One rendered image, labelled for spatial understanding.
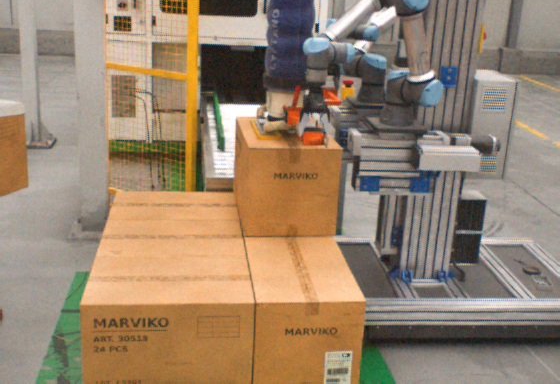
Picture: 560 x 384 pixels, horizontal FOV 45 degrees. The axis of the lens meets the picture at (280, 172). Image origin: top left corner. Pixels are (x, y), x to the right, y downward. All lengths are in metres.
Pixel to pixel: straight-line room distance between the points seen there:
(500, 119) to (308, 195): 0.97
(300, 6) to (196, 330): 1.41
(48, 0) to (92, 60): 8.39
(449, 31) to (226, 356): 1.70
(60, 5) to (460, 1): 9.92
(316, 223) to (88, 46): 1.85
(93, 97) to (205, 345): 2.10
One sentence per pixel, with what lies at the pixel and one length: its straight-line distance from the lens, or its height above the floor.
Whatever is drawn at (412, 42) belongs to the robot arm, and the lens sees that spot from 2.80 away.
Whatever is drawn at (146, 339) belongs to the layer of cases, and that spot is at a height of 0.41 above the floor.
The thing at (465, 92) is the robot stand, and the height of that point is 1.16.
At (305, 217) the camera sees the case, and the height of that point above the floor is 0.63.
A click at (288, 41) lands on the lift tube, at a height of 1.36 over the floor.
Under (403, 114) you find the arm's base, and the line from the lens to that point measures 2.98.
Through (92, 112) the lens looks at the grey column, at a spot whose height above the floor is 0.78.
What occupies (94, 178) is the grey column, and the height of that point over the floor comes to 0.37.
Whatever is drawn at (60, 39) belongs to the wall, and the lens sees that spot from 12.39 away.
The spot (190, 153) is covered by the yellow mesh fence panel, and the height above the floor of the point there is 0.52.
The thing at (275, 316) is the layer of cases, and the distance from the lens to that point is 2.46.
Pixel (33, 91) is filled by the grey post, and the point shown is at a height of 0.49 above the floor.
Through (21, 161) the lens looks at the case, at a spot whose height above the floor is 0.75.
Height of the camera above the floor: 1.67
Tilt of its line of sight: 17 degrees down
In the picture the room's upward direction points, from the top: 3 degrees clockwise
